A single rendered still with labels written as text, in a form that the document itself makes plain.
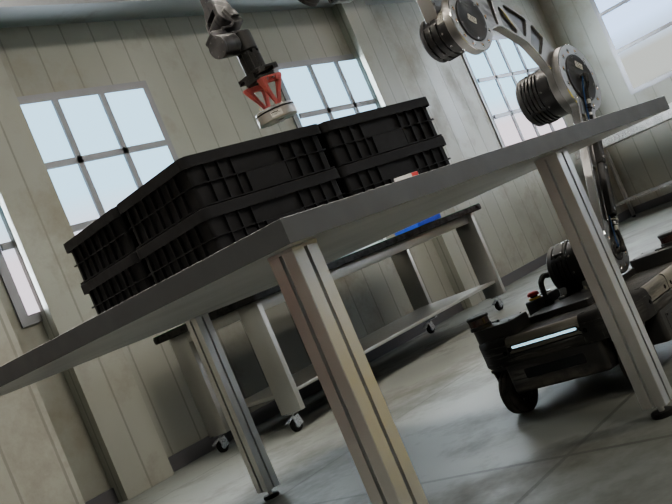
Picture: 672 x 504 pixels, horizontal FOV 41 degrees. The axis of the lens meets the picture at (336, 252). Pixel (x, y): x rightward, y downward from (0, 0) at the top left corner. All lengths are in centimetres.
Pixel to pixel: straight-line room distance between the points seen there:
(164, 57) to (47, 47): 81
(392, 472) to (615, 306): 91
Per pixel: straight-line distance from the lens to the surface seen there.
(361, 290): 626
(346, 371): 140
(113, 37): 575
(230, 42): 226
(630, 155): 995
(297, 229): 134
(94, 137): 531
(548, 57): 305
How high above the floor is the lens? 58
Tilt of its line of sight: 2 degrees up
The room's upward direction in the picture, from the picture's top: 23 degrees counter-clockwise
